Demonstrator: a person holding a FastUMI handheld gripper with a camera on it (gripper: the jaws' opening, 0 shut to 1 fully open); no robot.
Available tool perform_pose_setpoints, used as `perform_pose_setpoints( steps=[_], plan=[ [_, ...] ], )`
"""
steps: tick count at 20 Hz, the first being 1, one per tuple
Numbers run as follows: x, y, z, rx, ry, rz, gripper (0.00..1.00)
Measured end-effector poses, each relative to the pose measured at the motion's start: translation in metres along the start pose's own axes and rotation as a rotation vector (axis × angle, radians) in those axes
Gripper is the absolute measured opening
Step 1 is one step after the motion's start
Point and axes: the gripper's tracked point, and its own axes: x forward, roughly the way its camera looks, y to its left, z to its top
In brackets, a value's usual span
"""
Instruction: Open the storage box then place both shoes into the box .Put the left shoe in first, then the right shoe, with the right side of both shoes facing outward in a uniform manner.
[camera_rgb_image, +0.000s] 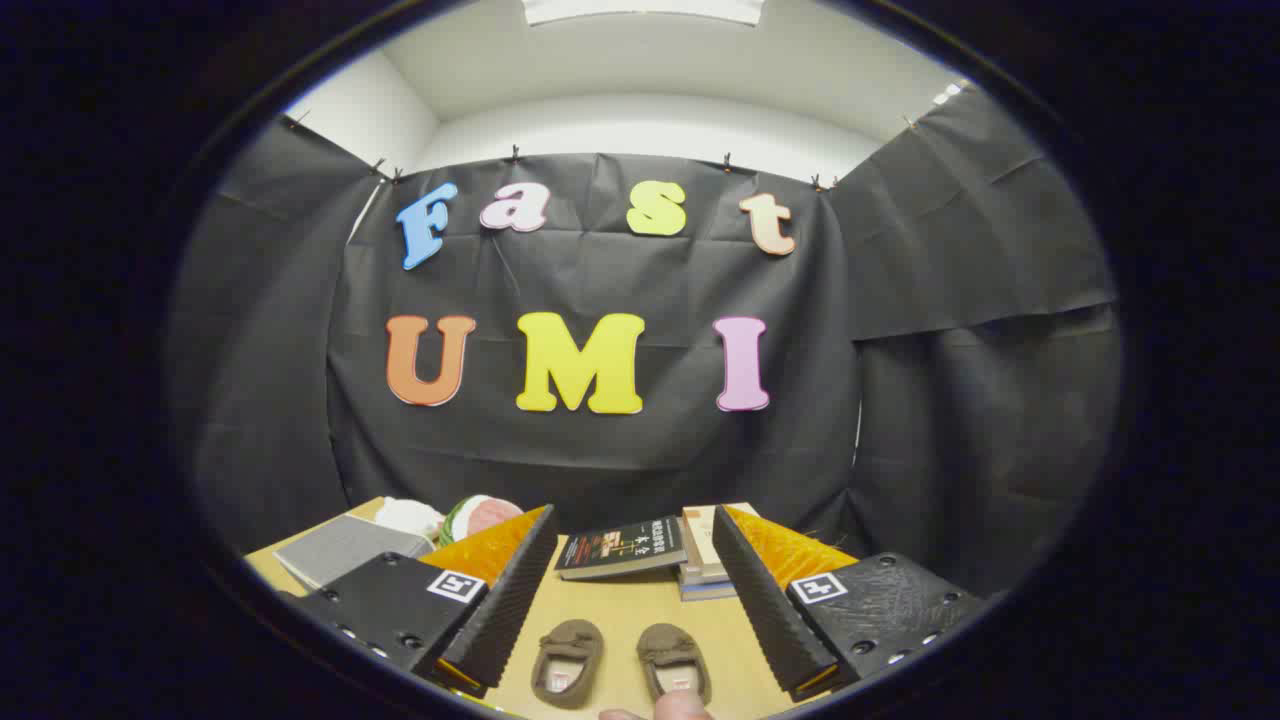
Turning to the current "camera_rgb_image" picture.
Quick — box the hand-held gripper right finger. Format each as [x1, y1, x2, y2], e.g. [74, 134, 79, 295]
[712, 505, 991, 703]

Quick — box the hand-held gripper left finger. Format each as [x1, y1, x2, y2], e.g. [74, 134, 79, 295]
[290, 503, 559, 701]

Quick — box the brown fuzzy shoe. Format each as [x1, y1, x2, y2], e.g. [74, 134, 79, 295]
[530, 619, 605, 710]
[637, 623, 713, 706]

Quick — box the watermelon slice plush toy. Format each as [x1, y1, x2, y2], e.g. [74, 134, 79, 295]
[440, 494, 524, 546]

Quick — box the beige cover book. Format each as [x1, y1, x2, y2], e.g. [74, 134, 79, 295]
[682, 502, 759, 571]

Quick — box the black cover book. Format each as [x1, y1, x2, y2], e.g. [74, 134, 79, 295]
[553, 517, 689, 581]

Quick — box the white plush toy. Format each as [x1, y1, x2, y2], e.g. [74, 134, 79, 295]
[375, 497, 446, 541]

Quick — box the black backdrop cloth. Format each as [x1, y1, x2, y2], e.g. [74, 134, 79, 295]
[170, 85, 1123, 601]

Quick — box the long ceiling light panel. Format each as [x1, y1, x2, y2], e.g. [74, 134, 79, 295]
[520, 0, 766, 26]

